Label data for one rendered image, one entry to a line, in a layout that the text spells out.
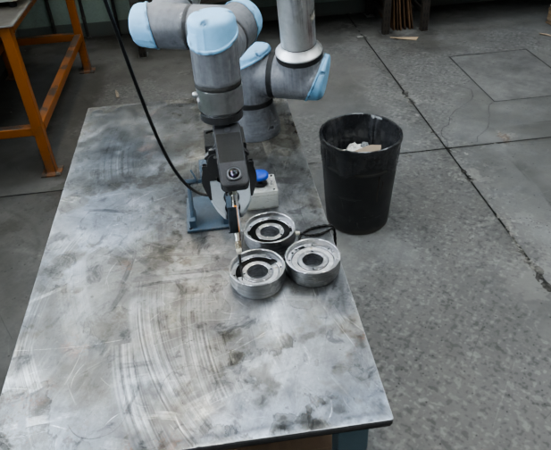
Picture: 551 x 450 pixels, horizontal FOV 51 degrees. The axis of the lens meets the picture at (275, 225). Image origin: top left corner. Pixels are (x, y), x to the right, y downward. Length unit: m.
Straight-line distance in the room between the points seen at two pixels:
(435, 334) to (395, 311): 0.17
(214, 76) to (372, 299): 1.46
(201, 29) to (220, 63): 0.06
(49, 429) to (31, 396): 0.08
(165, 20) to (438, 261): 1.67
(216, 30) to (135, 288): 0.51
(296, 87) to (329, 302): 0.61
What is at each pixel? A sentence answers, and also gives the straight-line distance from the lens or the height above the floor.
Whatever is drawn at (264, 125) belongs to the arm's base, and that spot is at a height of 0.84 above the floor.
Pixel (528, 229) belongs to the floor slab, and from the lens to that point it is 2.68.
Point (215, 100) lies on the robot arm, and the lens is 0.93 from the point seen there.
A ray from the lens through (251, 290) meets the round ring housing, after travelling 1.05.
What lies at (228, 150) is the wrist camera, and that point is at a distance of 0.94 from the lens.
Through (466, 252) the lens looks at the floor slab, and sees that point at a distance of 2.49.
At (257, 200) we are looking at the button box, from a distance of 1.28.
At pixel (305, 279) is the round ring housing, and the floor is 0.82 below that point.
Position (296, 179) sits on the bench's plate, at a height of 0.80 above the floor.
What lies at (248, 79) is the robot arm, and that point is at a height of 0.97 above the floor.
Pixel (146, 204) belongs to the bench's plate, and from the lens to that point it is 1.36.
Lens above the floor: 1.55
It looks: 37 degrees down
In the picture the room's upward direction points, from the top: 4 degrees counter-clockwise
